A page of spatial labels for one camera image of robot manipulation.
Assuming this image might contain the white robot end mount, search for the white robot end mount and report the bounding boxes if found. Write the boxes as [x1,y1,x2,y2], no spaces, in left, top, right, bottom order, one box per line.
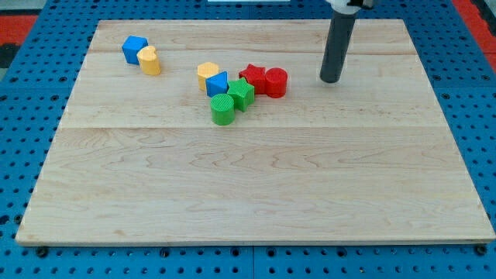
[325,0,374,15]

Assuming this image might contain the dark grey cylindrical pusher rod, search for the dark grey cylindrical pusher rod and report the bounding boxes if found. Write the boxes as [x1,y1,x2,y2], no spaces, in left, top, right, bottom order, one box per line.
[319,12,357,84]

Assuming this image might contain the red star block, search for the red star block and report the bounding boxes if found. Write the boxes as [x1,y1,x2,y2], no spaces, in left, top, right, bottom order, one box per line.
[239,64,266,95]

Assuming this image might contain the green star block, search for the green star block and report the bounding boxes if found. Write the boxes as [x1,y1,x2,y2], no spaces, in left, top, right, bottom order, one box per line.
[227,77,255,112]

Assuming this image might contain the red cylinder block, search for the red cylinder block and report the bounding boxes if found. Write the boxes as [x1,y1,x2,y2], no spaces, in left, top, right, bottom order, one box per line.
[265,67,288,98]

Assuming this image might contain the blue triangle block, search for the blue triangle block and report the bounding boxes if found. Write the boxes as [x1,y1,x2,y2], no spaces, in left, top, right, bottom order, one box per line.
[205,71,229,98]

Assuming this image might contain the yellow hexagon block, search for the yellow hexagon block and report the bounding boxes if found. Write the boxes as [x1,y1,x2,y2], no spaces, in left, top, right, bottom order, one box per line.
[197,62,219,91]

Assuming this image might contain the green cylinder block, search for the green cylinder block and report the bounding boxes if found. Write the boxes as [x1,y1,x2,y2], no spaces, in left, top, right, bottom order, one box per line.
[210,94,236,126]

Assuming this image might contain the yellow heart block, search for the yellow heart block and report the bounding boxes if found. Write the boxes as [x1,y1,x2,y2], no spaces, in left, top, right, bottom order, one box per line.
[136,46,161,76]

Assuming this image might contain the blue cube block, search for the blue cube block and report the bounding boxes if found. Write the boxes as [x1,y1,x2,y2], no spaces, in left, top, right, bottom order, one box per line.
[122,36,148,65]

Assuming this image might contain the light wooden board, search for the light wooden board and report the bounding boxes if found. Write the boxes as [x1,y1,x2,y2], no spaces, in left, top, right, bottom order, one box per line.
[16,19,495,246]

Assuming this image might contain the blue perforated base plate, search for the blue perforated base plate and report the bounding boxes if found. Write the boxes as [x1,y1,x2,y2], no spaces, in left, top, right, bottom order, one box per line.
[1,1,495,278]

